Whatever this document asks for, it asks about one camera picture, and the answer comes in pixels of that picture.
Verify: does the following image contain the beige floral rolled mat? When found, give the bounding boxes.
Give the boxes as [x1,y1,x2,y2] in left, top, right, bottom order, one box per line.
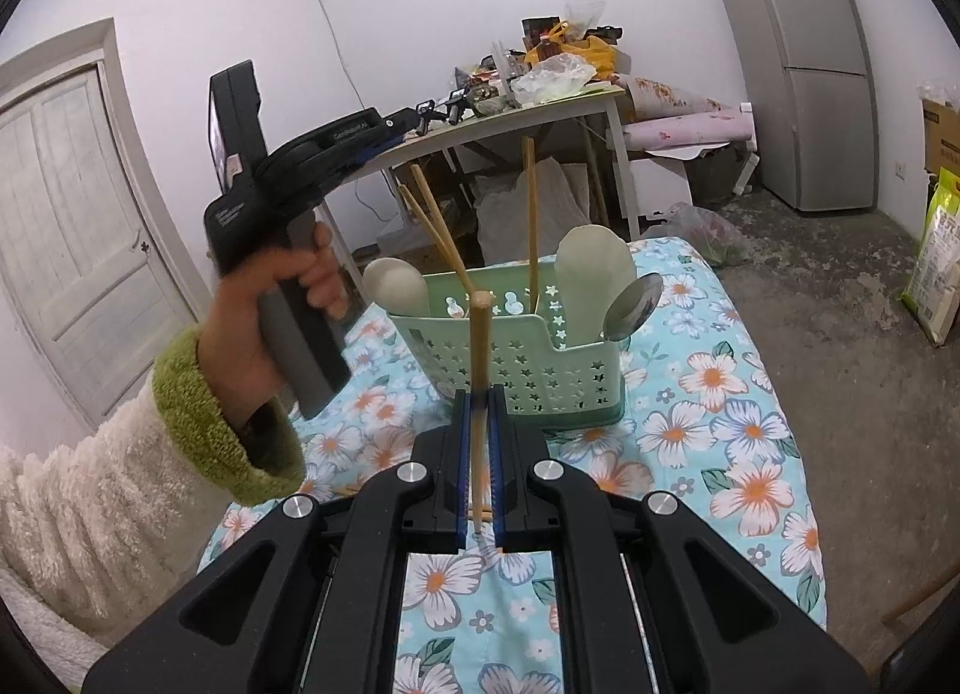
[626,74,743,122]

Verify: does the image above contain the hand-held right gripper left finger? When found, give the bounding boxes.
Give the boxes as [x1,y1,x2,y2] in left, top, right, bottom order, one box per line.
[81,386,475,694]

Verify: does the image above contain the floral blue quilt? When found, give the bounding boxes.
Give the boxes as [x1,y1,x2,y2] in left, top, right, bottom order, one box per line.
[195,236,830,694]

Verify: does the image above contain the green star-cutout utensil holder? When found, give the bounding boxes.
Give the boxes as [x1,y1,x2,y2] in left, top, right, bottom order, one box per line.
[386,270,627,429]

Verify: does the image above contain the pile of assorted desk clutter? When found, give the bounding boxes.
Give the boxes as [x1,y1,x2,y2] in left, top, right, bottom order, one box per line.
[416,14,623,121]

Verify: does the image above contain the person's left forearm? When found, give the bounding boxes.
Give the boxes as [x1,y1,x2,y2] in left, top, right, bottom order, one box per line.
[0,330,308,672]

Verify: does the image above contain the cream rice paddle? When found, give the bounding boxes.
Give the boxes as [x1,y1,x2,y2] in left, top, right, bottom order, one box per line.
[555,225,638,346]

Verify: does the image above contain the white panelled door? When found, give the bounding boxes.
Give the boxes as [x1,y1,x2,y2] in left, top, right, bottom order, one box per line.
[0,19,215,432]

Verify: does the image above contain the yellow plastic bag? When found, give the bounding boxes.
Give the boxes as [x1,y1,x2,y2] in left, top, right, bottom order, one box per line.
[525,34,617,74]

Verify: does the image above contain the wooden chopstick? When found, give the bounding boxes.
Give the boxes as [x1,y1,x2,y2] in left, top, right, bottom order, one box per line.
[469,292,496,530]

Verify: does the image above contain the grey desk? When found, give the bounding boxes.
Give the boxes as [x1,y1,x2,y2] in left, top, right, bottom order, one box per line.
[322,82,642,282]

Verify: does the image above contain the metal spoon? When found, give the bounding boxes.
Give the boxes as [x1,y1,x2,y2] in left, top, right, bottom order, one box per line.
[600,272,665,346]

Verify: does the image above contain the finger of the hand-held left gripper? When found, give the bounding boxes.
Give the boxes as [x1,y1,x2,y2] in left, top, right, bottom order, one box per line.
[341,106,423,174]

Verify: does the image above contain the person's left hand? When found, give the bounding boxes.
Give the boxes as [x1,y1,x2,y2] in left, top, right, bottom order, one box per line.
[199,221,353,434]

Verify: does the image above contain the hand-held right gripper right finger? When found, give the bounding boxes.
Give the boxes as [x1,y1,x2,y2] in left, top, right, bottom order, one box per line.
[487,386,875,694]

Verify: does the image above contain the white plastic bag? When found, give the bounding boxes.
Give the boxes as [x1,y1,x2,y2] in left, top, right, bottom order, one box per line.
[476,161,593,260]

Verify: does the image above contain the clear plastic bag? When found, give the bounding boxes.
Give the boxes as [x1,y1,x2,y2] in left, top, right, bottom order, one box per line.
[510,52,597,106]

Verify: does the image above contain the silver refrigerator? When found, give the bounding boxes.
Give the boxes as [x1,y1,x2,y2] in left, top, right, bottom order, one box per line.
[696,0,878,213]

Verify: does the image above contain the cream plastic ladle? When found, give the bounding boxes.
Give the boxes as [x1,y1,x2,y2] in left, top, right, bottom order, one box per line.
[362,257,432,316]

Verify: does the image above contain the green and white rice bag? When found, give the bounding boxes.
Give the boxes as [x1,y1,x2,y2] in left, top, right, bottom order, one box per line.
[900,169,960,346]

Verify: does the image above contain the cardboard box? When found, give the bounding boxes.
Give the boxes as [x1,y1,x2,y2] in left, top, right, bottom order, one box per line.
[921,97,960,177]

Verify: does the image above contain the clear bag with green contents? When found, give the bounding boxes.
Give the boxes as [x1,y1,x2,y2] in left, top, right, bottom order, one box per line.
[660,202,749,267]

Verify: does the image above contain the bundle of wooden chopsticks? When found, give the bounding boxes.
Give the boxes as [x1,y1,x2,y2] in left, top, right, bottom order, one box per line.
[397,134,541,312]

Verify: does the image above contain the pink rolled mat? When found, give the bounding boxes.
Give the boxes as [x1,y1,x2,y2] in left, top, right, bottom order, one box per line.
[622,112,755,156]

